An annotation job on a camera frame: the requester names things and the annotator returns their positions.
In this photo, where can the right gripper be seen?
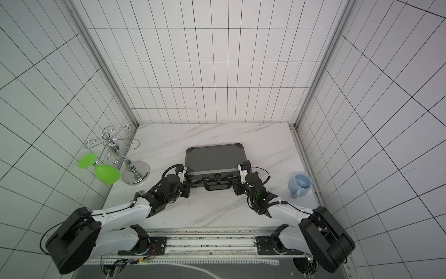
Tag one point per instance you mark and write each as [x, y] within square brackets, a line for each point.
[238, 186]

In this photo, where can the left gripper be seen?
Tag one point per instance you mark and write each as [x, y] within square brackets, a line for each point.
[186, 189]

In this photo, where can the black poker set case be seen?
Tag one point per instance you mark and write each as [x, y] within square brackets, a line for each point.
[214, 167]

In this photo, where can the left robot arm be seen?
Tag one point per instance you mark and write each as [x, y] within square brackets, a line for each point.
[87, 234]

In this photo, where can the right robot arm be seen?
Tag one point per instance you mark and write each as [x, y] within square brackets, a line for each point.
[313, 234]

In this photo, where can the chrome glass holder stand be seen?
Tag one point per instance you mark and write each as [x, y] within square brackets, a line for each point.
[132, 173]

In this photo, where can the light blue mug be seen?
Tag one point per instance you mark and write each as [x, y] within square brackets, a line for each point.
[300, 185]

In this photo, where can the green plastic wine glass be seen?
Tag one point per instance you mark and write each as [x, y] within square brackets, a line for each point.
[105, 173]

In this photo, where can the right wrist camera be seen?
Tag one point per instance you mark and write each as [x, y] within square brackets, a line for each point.
[245, 169]

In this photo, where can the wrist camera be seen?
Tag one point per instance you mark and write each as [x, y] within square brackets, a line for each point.
[181, 171]
[245, 169]

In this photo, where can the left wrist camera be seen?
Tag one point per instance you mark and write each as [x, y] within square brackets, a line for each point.
[181, 171]

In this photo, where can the aluminium mounting rail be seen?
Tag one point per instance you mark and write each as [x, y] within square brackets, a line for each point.
[198, 244]

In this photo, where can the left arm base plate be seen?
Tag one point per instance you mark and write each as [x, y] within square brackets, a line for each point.
[152, 246]

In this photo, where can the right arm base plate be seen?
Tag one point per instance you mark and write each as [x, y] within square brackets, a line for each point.
[273, 247]

